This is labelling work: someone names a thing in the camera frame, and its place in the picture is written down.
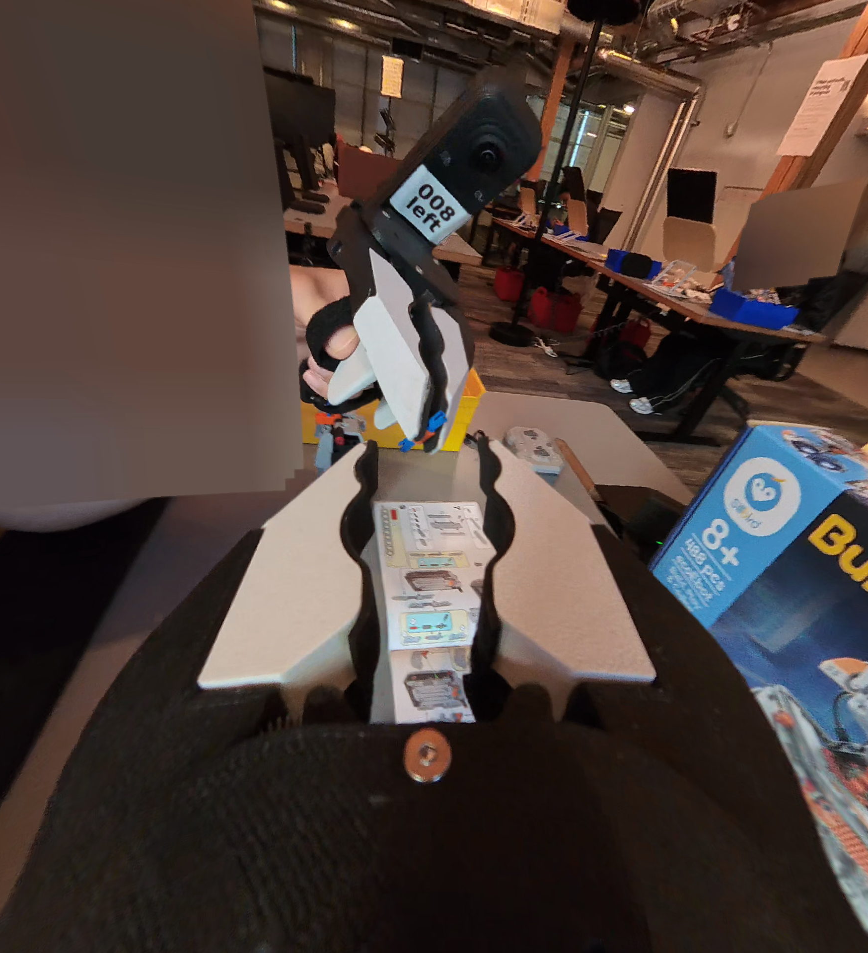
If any person's left hand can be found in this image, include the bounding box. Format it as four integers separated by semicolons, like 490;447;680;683
290;267;362;399

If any white paper notice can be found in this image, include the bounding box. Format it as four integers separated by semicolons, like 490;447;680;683
776;54;868;158

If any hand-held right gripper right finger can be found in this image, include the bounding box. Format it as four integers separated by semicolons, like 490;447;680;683
470;434;657;721

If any black device with green light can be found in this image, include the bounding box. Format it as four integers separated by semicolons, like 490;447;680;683
598;484;686;564

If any grey desk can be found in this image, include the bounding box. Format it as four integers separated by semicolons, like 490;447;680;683
0;392;696;953

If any large red container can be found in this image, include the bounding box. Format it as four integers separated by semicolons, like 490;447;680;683
528;286;584;335

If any small blue bin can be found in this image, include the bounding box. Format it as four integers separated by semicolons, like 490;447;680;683
604;249;663;281

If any yellow plastic bin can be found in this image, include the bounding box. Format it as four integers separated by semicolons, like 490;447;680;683
301;368;487;452

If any partly built toy robot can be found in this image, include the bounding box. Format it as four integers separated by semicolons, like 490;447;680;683
313;411;369;472

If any blue plastic connector pin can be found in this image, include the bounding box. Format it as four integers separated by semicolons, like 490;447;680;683
399;411;447;454

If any black floor stand pole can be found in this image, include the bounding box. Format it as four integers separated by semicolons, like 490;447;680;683
489;0;640;348

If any white instruction booklet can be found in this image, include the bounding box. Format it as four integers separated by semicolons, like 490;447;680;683
370;500;492;725

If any blue robot kit box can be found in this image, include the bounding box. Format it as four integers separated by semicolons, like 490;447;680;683
650;423;868;953

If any large blue bin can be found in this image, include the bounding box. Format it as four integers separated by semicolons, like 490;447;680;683
708;286;801;332

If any grey remote controller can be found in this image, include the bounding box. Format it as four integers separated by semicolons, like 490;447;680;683
505;426;568;475

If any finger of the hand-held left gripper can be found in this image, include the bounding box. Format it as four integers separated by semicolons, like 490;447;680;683
352;249;442;448
425;301;477;454

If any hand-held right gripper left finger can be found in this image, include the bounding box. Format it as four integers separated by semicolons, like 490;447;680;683
198;441;380;719

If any black bag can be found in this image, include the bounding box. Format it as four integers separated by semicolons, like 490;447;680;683
592;320;703;388

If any open cardboard box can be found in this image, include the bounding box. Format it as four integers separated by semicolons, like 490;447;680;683
660;214;749;280

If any long wooden table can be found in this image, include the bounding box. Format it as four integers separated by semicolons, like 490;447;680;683
492;214;828;448

